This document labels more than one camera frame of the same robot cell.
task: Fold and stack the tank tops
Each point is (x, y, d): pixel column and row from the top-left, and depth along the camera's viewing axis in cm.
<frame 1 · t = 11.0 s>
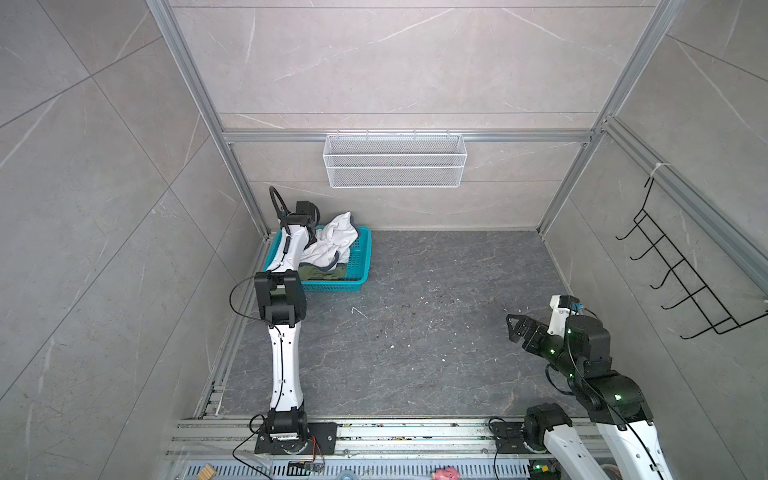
left hand: (298, 236, 104), fingers closed
right hand: (520, 319, 72), fingers open
white navy-trimmed tank top: (332, 243, 103), point 12 cm above the table
teal plastic basket: (354, 267, 112), on the table

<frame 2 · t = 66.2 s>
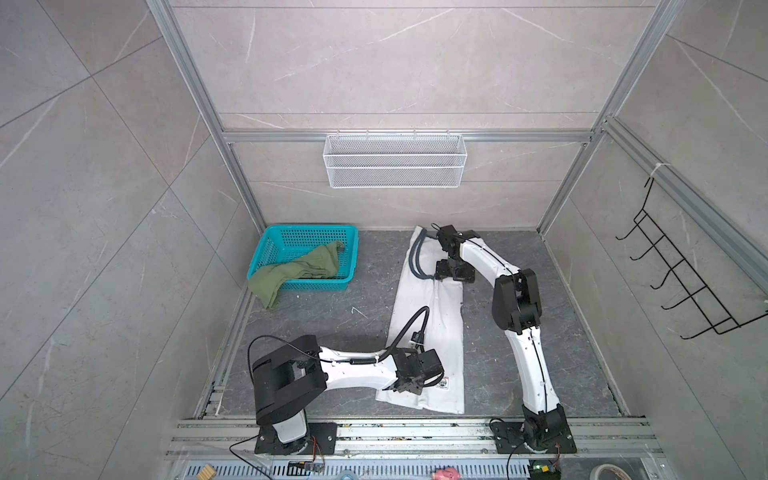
left hand: (414, 371, 84), fingers open
right hand: (452, 275, 106), fingers open
white navy-trimmed tank top: (419, 289, 103), on the table
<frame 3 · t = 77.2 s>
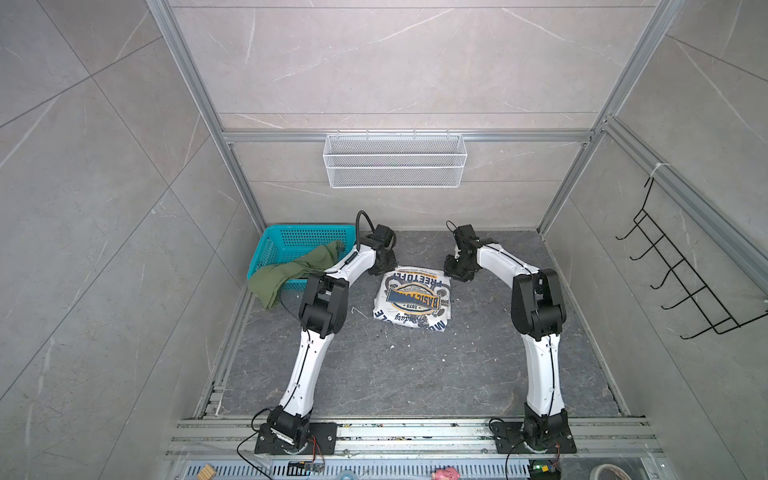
left hand: (390, 260, 107), fingers open
right hand: (447, 271, 105), fingers open
white navy-trimmed tank top: (414, 297, 98), point 4 cm above the table
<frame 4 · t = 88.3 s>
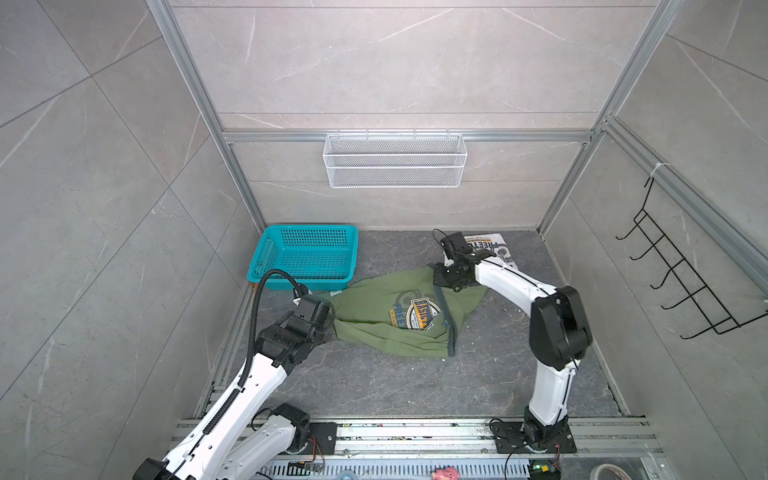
left hand: (324, 318, 77), fingers closed
right hand: (438, 276, 96), fingers closed
white navy-trimmed tank top: (493, 243, 115), point 3 cm above the table
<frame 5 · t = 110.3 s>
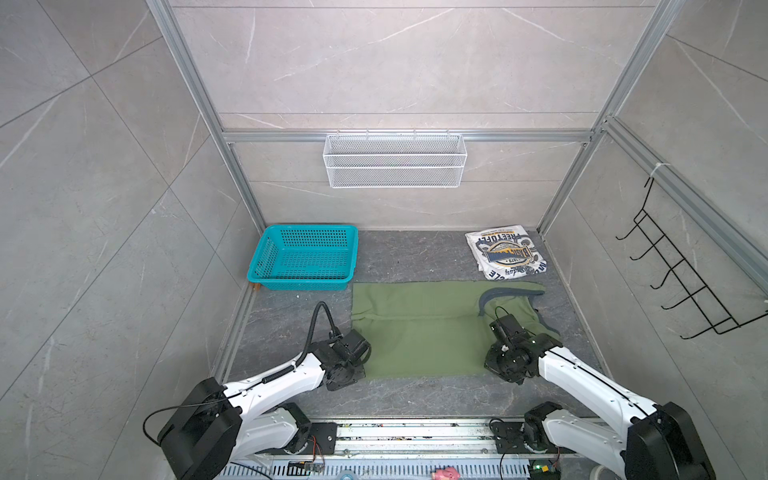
left hand: (358, 367, 84), fingers closed
right hand: (489, 363, 85), fingers closed
white navy-trimmed tank top: (505, 252, 113), point 3 cm above the table
olive green tank top: (438, 329, 95), on the table
